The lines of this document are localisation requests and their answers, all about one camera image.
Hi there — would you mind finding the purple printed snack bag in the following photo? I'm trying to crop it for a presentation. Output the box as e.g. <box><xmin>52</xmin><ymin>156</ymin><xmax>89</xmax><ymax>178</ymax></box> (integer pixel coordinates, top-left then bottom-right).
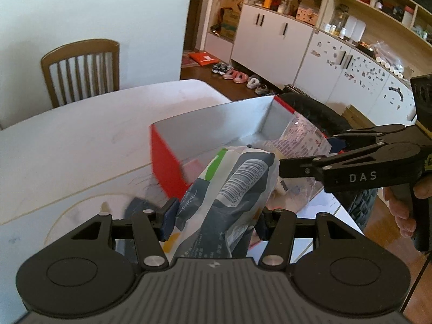
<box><xmin>263</xmin><ymin>112</ymin><xmax>331</xmax><ymax>213</ymax></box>

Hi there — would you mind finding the wooden chair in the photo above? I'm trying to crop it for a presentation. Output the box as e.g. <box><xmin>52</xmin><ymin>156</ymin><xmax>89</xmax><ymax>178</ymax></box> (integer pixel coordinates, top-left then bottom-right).
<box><xmin>40</xmin><ymin>39</ymin><xmax>120</xmax><ymax>108</ymax></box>

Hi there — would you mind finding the red storage box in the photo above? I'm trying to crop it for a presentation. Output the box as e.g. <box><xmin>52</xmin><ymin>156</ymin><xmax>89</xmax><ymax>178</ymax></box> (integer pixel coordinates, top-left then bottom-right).
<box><xmin>148</xmin><ymin>94</ymin><xmax>342</xmax><ymax>244</ymax></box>

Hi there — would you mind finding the person's right hand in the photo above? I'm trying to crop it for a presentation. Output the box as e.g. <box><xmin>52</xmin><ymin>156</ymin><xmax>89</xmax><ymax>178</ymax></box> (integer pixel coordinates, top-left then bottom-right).
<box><xmin>384</xmin><ymin>176</ymin><xmax>432</xmax><ymax>238</ymax></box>

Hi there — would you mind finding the white wall cabinet unit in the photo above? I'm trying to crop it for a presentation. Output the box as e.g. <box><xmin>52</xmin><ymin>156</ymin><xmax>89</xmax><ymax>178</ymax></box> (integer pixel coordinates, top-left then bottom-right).
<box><xmin>206</xmin><ymin>0</ymin><xmax>431</xmax><ymax>124</ymax></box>

